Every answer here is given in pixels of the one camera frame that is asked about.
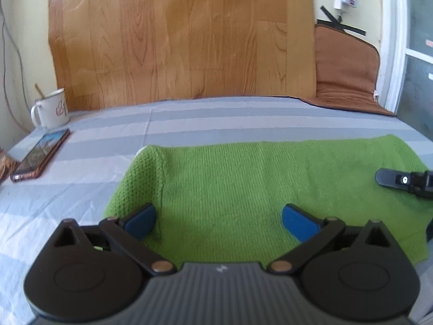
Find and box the brown snack packet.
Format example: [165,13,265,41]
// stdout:
[0,148,20,181]

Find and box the brown quilted mat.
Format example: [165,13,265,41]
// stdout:
[300,23,397,118]

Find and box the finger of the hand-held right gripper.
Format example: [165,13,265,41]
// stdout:
[375,167,433,201]

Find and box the green knitted sweater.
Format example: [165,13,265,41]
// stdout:
[103,134,433,265]

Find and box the smartphone in brown case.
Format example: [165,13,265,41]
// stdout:
[10,128,71,182]

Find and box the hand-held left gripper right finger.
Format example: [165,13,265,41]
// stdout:
[268,204,393,274]

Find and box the thin grey cable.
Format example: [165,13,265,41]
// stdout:
[0,14,32,133]

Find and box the grey striped bed sheet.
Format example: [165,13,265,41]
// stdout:
[0,95,433,312]

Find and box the wood pattern board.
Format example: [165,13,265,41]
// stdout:
[47,0,318,112]

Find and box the white door frame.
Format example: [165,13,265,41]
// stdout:
[375,0,433,116]

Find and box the white enamel mug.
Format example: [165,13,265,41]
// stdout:
[30,88,70,131]

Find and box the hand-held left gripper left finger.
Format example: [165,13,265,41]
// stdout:
[51,203,177,275]

